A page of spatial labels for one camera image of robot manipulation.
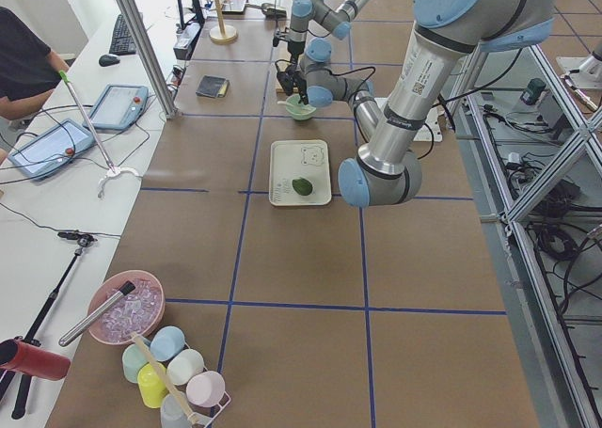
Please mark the pink ice bucket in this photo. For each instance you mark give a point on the pink ice bucket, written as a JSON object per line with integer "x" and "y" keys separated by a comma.
{"x": 140, "y": 311}

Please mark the yellow cup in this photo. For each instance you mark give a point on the yellow cup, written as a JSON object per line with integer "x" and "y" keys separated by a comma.
{"x": 151, "y": 388}

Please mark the pink cup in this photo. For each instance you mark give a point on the pink cup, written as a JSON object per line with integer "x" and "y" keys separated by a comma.
{"x": 206, "y": 389}

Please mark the white cup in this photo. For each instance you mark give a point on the white cup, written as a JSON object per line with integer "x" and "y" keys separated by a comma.
{"x": 185, "y": 365}

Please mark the green cup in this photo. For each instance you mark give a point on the green cup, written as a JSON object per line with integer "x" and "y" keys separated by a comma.
{"x": 132, "y": 361}

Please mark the black glass tray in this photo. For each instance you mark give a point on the black glass tray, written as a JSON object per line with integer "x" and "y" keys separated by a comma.
{"x": 233, "y": 6}

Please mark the blue teach pendant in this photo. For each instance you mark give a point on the blue teach pendant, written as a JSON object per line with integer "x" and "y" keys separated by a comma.
{"x": 118, "y": 107}
{"x": 44, "y": 155}

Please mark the metal scoop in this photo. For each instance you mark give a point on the metal scoop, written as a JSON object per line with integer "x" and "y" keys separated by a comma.
{"x": 269, "y": 10}

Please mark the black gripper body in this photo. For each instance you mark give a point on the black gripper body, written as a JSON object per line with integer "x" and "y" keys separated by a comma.
{"x": 295, "y": 52}
{"x": 301, "y": 83}

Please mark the bamboo cutting board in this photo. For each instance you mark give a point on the bamboo cutting board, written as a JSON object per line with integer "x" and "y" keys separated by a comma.
{"x": 282, "y": 58}

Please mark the green avocado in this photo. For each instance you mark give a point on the green avocado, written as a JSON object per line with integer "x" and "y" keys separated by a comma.
{"x": 302, "y": 186}

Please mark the wooden mug tree stand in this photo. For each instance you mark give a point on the wooden mug tree stand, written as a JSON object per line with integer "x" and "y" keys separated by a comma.
{"x": 222, "y": 33}

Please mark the grey folded cloth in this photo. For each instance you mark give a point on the grey folded cloth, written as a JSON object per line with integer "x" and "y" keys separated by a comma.
{"x": 212, "y": 87}

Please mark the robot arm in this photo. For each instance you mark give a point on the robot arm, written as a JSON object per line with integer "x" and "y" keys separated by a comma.
{"x": 385, "y": 171}
{"x": 337, "y": 21}

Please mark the black computer mouse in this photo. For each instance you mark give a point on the black computer mouse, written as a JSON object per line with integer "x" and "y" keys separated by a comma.
{"x": 108, "y": 60}

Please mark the aluminium frame post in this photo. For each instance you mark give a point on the aluminium frame post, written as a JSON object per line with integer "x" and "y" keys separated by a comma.
{"x": 133, "y": 19}

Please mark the mint green bowl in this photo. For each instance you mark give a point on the mint green bowl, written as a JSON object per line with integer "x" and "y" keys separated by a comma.
{"x": 301, "y": 112}

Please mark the blue teach pendant far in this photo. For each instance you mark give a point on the blue teach pendant far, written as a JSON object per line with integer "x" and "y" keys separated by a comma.
{"x": 118, "y": 107}

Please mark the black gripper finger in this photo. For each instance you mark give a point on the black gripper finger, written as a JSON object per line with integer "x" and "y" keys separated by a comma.
{"x": 303, "y": 96}
{"x": 287, "y": 88}
{"x": 292, "y": 61}

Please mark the blue cup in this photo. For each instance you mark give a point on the blue cup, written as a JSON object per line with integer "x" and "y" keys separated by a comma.
{"x": 167, "y": 343}

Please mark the steel tube in bucket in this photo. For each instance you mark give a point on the steel tube in bucket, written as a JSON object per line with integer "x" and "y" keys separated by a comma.
{"x": 82, "y": 326}

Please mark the person in black shirt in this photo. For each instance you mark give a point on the person in black shirt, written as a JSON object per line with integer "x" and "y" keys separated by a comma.
{"x": 29, "y": 68}

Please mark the black keyboard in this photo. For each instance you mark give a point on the black keyboard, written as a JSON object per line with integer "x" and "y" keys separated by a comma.
{"x": 122, "y": 42}

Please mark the grey cup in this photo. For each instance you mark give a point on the grey cup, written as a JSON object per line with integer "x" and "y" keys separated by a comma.
{"x": 171, "y": 414}

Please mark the cream bear-print tray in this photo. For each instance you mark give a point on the cream bear-print tray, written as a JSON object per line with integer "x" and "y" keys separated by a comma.
{"x": 291, "y": 159}

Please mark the reacher grabber stick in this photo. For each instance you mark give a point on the reacher grabber stick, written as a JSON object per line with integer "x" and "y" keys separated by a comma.
{"x": 113, "y": 171}

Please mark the black selfie stick tripod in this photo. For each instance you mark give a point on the black selfie stick tripod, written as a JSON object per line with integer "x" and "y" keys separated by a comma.
{"x": 83, "y": 240}

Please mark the blue teach pendant near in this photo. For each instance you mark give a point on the blue teach pendant near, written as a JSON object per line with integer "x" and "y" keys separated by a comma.
{"x": 44, "y": 155}

